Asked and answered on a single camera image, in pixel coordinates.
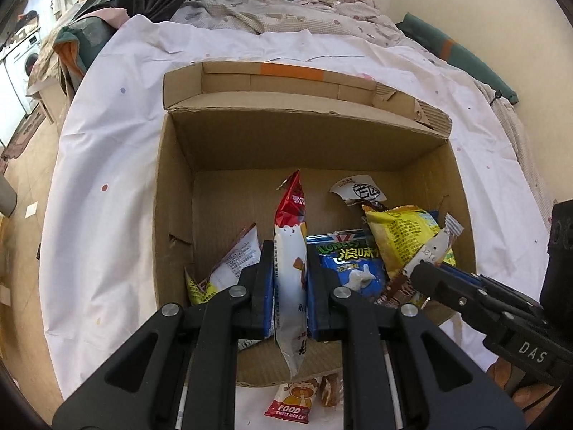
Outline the person's right hand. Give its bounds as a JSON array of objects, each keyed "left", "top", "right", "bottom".
[{"left": 487, "top": 359, "right": 567, "bottom": 414}]

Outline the white washing machine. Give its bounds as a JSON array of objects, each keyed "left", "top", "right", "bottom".
[{"left": 2, "top": 31, "right": 42, "bottom": 115}]

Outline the yellow snack packet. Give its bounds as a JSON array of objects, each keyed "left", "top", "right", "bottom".
[{"left": 362, "top": 204, "right": 457, "bottom": 279}]

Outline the grey dotted quilt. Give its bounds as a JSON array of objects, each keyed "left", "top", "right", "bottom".
[{"left": 172, "top": 0, "right": 404, "bottom": 48}]

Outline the pink cloth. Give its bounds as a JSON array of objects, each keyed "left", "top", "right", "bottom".
[{"left": 336, "top": 0, "right": 381, "bottom": 15}]

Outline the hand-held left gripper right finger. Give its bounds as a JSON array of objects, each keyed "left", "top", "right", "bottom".
[{"left": 307, "top": 244, "right": 526, "bottom": 430}]

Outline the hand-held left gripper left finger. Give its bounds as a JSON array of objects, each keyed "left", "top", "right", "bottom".
[{"left": 51, "top": 239, "right": 275, "bottom": 430}]

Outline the red and white snack packet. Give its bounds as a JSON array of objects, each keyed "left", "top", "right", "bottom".
[{"left": 272, "top": 169, "right": 312, "bottom": 379}]

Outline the blue and green snack packet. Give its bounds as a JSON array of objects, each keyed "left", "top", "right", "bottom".
[{"left": 307, "top": 229, "right": 388, "bottom": 299}]

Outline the grey trash bin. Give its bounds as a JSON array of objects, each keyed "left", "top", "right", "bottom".
[{"left": 0, "top": 175, "right": 19, "bottom": 218}]

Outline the green bolster with orange band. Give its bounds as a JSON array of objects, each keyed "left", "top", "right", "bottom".
[{"left": 398, "top": 13, "right": 518, "bottom": 105}]

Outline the white and brown snack packet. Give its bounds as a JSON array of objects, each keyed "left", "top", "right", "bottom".
[{"left": 378, "top": 212, "right": 466, "bottom": 308}]

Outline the yellow bear wafer packet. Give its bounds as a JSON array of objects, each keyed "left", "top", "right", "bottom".
[{"left": 184, "top": 223, "right": 269, "bottom": 351}]

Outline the small beige bedside table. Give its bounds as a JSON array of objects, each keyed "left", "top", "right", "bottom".
[{"left": 26, "top": 76, "right": 73, "bottom": 123}]

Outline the white bed sheet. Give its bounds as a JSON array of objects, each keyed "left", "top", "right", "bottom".
[{"left": 40, "top": 15, "right": 556, "bottom": 430}]

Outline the red cartoon snack packet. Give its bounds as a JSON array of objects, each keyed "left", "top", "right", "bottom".
[{"left": 264, "top": 378, "right": 321, "bottom": 425}]

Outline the beige knitted blanket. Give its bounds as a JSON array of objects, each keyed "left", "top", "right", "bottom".
[{"left": 475, "top": 80, "right": 560, "bottom": 225}]

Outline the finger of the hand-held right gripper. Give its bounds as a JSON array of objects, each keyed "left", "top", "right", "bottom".
[
  {"left": 411, "top": 262, "right": 507, "bottom": 342},
  {"left": 440, "top": 264, "right": 543, "bottom": 315}
]

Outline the torn white round-logo packet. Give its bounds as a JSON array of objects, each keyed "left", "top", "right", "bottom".
[{"left": 330, "top": 174, "right": 388, "bottom": 209}]

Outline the cardboard box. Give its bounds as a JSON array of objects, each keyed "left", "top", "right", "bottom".
[{"left": 152, "top": 60, "right": 477, "bottom": 388}]

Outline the brown patterned rug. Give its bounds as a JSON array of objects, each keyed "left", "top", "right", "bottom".
[{"left": 0, "top": 107, "right": 46, "bottom": 163}]

